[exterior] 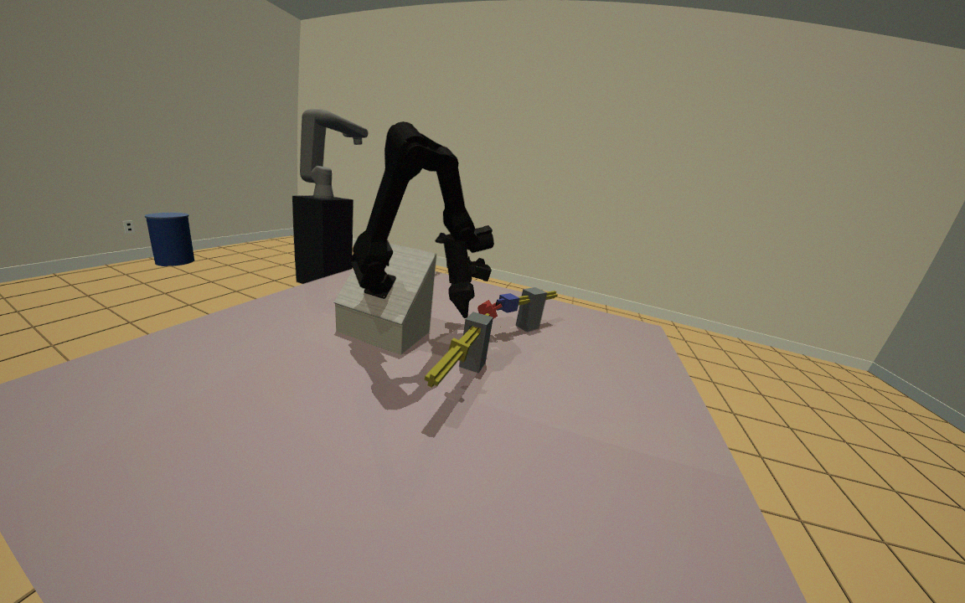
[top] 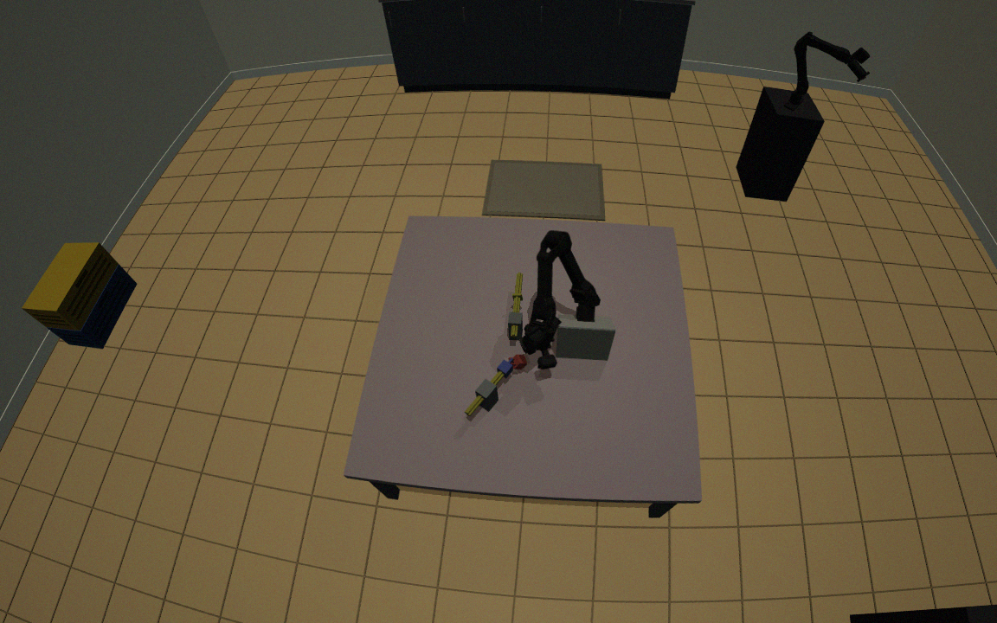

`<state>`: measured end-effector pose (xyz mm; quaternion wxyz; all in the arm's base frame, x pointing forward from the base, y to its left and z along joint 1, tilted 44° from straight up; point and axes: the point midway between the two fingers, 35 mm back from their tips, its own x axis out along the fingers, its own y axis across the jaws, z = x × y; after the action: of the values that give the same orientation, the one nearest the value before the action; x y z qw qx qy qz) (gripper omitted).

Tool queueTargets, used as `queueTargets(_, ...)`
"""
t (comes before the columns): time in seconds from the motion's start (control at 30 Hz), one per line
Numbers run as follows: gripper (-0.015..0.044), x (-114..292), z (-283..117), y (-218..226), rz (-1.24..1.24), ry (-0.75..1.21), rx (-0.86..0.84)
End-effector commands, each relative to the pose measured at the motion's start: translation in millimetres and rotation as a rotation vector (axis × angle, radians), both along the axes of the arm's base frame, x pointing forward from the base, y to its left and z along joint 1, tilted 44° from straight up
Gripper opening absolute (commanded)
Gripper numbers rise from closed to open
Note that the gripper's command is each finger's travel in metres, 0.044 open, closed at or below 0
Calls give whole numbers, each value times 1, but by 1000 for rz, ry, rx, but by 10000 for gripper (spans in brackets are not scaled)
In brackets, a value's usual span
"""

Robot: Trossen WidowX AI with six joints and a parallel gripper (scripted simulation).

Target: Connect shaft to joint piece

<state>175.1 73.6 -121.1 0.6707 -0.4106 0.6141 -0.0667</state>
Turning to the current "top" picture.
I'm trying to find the yellow rectangular bar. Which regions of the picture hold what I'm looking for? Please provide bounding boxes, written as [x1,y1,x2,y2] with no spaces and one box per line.
[508,273,523,341]

